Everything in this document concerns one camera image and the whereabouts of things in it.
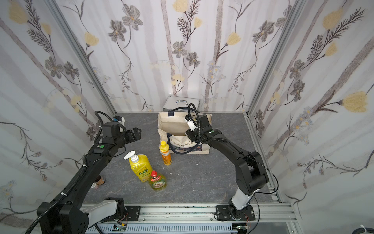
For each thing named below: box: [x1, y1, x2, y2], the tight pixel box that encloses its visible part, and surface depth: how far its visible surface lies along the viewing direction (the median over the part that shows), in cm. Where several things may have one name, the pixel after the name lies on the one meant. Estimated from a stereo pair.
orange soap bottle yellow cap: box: [159, 140, 170, 153], surface depth 78 cm
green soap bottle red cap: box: [148, 170, 168, 191], surface depth 76 cm
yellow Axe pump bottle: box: [123, 150, 153, 183], surface depth 74 cm
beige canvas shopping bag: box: [157, 111, 211, 155], surface depth 90 cm
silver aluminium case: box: [162, 95, 201, 112], surface depth 109 cm
